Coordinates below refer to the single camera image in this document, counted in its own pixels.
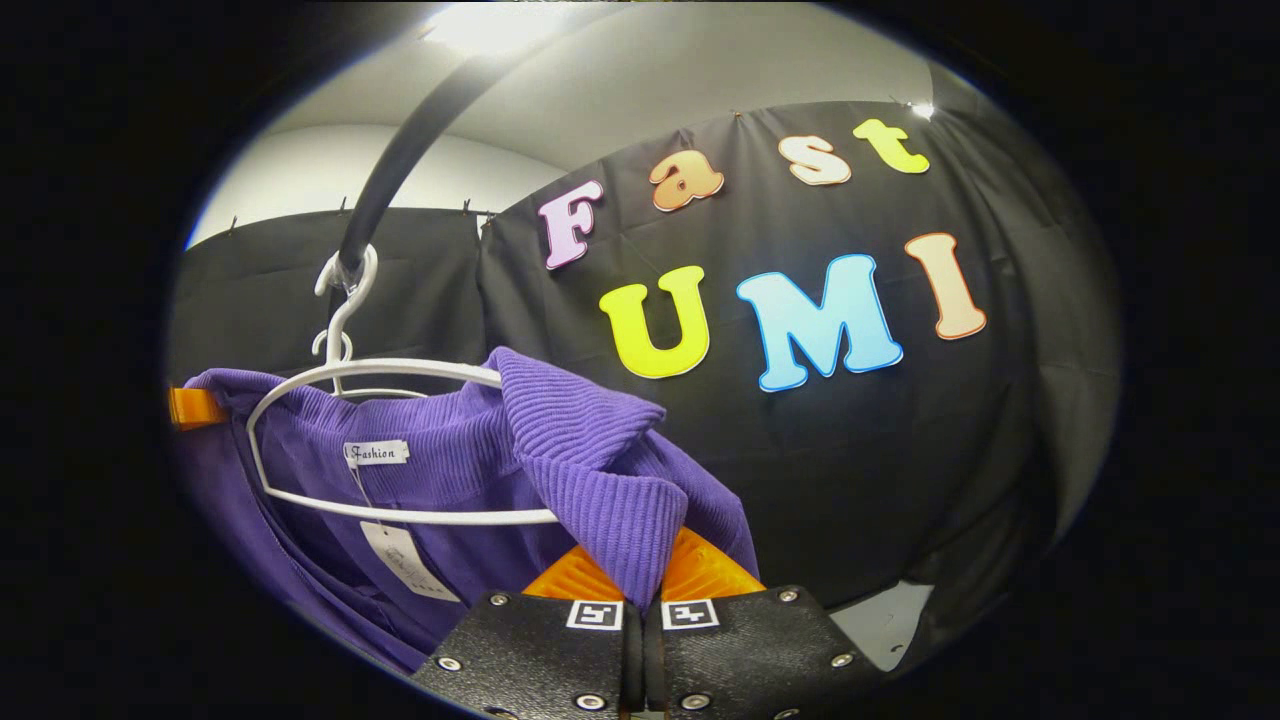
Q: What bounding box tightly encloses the black metal clothes rack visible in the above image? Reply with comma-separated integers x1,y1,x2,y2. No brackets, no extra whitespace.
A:
338,20,601,276

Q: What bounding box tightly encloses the purple knit cardigan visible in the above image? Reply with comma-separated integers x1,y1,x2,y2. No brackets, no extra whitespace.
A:
178,347,761,676

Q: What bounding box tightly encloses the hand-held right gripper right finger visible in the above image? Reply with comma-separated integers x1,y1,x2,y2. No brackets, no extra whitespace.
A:
643,527,886,720

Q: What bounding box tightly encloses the large ceiling light panel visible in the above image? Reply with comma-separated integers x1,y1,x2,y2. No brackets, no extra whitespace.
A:
420,3,591,56

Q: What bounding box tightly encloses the black backdrop cloth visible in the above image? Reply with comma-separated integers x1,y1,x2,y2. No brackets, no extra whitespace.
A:
165,95,1121,681

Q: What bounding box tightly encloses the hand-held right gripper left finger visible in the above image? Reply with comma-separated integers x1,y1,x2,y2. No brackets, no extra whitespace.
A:
412,545,644,720

